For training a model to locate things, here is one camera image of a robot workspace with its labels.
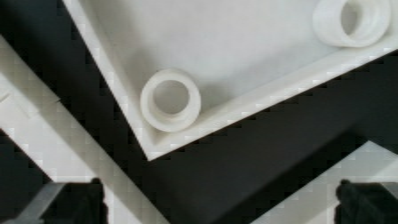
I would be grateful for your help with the white square tabletop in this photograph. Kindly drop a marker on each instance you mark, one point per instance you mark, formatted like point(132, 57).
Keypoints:
point(258, 48)

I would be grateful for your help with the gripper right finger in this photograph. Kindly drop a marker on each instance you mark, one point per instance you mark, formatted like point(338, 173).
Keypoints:
point(369, 203)

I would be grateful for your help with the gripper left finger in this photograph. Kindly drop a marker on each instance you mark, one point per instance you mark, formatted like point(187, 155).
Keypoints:
point(67, 204)

